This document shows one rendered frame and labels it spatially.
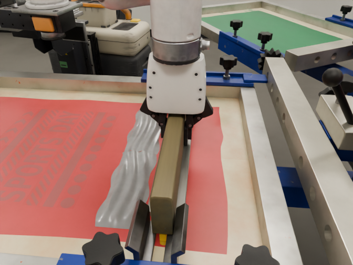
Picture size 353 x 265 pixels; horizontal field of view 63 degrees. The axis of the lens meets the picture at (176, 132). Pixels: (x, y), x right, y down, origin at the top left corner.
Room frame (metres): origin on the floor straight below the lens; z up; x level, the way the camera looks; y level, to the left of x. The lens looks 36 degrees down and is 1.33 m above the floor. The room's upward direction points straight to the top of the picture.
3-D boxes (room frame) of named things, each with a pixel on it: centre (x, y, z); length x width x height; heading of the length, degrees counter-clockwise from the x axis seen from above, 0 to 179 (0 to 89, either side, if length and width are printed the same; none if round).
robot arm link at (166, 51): (0.44, -0.01, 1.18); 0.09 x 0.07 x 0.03; 85
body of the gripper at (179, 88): (0.44, 0.00, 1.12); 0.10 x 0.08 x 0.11; 85
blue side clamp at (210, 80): (0.72, -0.05, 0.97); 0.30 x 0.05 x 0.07; 85
